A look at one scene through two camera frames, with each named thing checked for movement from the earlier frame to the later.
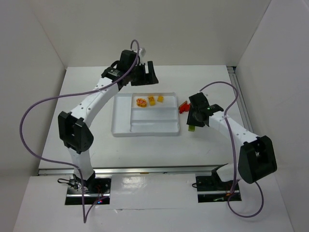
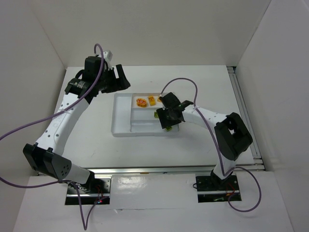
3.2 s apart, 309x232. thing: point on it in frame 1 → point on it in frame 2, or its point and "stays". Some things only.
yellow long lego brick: (152, 100) stays
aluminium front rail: (163, 171) stays
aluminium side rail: (232, 73) stays
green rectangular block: (191, 128) → (168, 128)
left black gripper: (141, 75) → (113, 80)
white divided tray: (145, 114) stays
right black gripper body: (191, 116) → (169, 112)
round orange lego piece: (141, 102) stays
